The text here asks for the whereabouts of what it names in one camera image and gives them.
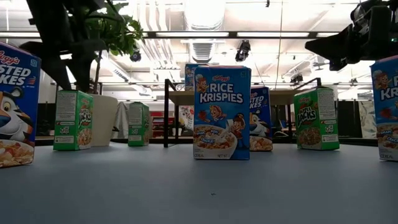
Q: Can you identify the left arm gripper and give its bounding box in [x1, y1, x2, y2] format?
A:
[20, 0, 108, 91]

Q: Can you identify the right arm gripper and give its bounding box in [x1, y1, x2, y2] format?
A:
[304, 0, 398, 72]

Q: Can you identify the Apple Jacks green cereal box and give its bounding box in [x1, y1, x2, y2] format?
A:
[127, 101, 150, 147]
[53, 90, 95, 152]
[293, 86, 340, 151]

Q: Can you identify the Frosted Flakes blue cereal box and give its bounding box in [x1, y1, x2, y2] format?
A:
[0, 41, 42, 169]
[249, 86, 274, 152]

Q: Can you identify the Rice Krispies blue cereal box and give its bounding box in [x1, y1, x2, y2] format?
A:
[369, 55, 398, 162]
[185, 63, 209, 91]
[193, 65, 252, 161]

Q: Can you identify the cream plant pot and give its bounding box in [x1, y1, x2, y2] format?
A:
[92, 94, 119, 147]

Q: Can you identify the green leafy plant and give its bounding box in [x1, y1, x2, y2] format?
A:
[83, 0, 146, 95]

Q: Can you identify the grey draped cloth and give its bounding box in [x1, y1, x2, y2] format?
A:
[112, 101, 130, 140]

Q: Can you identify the leaf-patterned panel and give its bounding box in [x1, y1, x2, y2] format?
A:
[358, 99, 377, 139]

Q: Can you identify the red shelving unit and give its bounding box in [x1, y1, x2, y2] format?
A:
[150, 111, 165, 138]

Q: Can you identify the black table frame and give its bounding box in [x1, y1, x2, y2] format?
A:
[34, 136, 379, 148]

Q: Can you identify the black hanging camera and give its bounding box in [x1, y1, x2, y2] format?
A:
[235, 39, 251, 62]

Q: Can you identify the wooden shelf with black frame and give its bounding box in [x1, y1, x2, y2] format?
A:
[164, 77, 326, 149]

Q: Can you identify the silver ventilation duct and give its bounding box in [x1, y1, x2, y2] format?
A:
[182, 0, 227, 63]

